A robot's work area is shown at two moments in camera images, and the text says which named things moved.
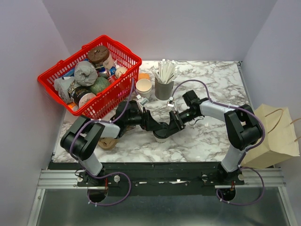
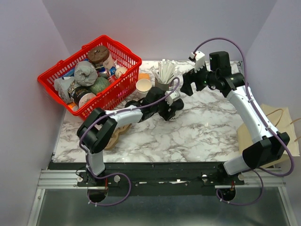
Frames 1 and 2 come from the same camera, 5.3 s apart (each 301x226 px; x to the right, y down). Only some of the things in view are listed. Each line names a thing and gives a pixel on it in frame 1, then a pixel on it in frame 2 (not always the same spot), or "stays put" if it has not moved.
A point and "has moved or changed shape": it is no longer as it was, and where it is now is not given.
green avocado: (100, 84) stays put
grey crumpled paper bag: (85, 73) stays put
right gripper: (176, 124) to (189, 77)
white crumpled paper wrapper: (62, 85) stays put
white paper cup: (161, 140) has moved or changed shape
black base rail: (160, 179) stays put
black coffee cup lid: (161, 133) to (178, 104)
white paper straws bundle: (166, 72) stays put
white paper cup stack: (143, 86) stays put
